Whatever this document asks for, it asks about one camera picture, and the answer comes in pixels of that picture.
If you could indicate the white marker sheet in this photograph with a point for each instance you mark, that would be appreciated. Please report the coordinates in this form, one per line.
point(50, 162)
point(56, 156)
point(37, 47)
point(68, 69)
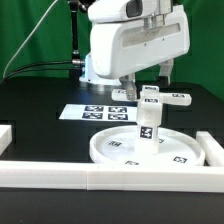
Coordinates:
point(99, 113)

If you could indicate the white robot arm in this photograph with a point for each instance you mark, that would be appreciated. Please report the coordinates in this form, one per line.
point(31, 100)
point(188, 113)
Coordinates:
point(90, 66)

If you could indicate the white front fence bar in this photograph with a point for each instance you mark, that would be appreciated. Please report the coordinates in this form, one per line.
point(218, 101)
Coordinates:
point(51, 175)

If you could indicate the white cross-shaped table base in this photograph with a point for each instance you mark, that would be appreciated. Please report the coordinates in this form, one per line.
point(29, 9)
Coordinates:
point(151, 94)

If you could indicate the white fence bar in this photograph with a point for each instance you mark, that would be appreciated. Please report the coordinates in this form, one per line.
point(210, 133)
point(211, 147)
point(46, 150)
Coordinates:
point(51, 175)
point(214, 152)
point(5, 137)

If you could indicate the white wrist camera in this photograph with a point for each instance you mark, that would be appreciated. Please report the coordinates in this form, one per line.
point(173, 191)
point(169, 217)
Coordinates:
point(107, 11)

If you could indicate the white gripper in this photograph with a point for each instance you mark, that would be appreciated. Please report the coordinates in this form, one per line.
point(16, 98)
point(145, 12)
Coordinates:
point(121, 48)

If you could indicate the white round table top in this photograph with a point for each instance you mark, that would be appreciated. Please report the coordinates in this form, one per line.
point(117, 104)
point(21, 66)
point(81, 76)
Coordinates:
point(130, 145)

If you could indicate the white left fence bar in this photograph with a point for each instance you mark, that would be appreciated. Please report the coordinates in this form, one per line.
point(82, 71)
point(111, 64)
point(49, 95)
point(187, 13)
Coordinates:
point(5, 137)

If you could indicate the white right fence bar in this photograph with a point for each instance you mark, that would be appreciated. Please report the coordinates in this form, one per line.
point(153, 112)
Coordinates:
point(214, 152)

